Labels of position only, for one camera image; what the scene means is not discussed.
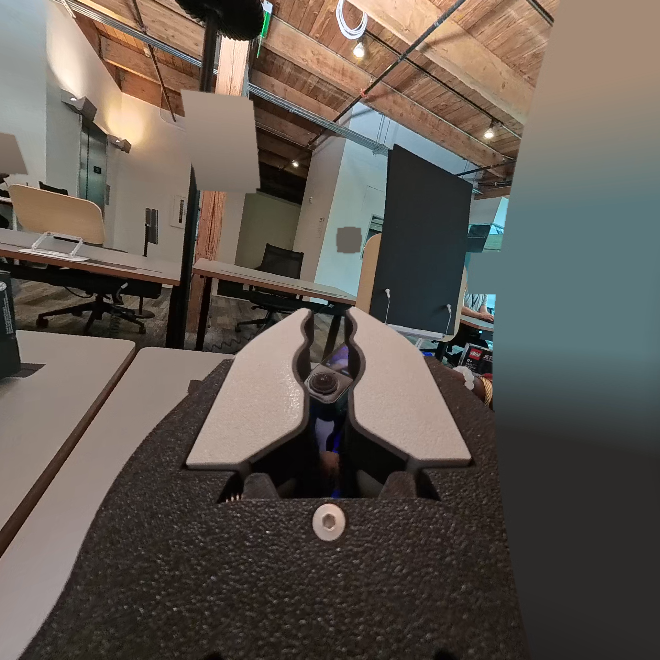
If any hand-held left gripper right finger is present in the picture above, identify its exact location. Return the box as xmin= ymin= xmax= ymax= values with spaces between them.
xmin=339 ymin=306 xmax=473 ymax=477

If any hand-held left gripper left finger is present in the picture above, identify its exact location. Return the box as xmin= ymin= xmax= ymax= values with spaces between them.
xmin=185 ymin=308 xmax=315 ymax=477

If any blue plastic bin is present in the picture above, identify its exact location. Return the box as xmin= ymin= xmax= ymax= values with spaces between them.
xmin=308 ymin=346 xmax=362 ymax=454

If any lego box red car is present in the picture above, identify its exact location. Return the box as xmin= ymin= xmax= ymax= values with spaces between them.
xmin=464 ymin=344 xmax=496 ymax=374

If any black lego set box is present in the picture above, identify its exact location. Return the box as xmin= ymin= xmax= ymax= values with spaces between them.
xmin=0 ymin=271 xmax=23 ymax=377

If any person's left hand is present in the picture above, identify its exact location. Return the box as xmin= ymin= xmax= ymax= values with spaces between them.
xmin=318 ymin=449 xmax=346 ymax=485

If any black office chair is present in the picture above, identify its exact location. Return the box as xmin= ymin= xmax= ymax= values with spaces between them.
xmin=36 ymin=284 xmax=147 ymax=336
xmin=235 ymin=244 xmax=306 ymax=333

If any black pole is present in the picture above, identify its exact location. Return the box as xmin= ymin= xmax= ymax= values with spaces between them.
xmin=165 ymin=21 xmax=222 ymax=349

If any black panel on wooden easel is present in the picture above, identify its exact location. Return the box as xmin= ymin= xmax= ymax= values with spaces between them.
xmin=356 ymin=145 xmax=473 ymax=341

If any wooden pillar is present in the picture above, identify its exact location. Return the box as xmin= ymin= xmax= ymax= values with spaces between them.
xmin=186 ymin=40 xmax=250 ymax=333

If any grey office desk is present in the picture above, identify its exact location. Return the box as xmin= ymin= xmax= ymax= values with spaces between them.
xmin=0 ymin=229 xmax=181 ymax=346

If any white desk stand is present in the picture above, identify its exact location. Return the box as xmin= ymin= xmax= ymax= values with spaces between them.
xmin=31 ymin=233 xmax=85 ymax=256

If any black round disc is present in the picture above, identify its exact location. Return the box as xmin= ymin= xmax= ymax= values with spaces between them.
xmin=176 ymin=0 xmax=267 ymax=40

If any wooden desk black frame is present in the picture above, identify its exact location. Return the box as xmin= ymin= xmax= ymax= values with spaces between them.
xmin=193 ymin=258 xmax=356 ymax=351

